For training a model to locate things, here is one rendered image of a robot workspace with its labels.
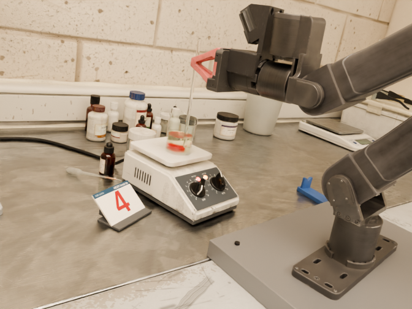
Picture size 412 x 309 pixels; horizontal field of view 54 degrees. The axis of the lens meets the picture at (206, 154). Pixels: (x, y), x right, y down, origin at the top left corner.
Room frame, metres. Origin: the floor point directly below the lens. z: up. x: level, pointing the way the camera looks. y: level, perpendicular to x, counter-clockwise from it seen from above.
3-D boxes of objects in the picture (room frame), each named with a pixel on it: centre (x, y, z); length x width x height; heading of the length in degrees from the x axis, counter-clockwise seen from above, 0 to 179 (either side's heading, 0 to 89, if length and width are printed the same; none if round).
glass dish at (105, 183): (0.68, 0.16, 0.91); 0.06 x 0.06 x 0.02
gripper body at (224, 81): (0.67, -0.04, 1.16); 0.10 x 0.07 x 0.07; 144
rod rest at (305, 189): (0.85, -0.26, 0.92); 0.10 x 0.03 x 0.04; 36
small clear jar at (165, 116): (1.15, 0.13, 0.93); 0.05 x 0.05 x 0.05
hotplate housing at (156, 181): (0.73, 0.05, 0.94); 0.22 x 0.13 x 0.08; 52
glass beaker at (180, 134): (0.73, 0.05, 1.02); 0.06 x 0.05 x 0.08; 177
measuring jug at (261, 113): (1.38, -0.15, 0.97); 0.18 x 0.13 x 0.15; 34
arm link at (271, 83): (0.63, -0.09, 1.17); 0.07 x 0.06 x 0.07; 54
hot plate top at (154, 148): (0.75, 0.07, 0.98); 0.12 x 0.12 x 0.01; 52
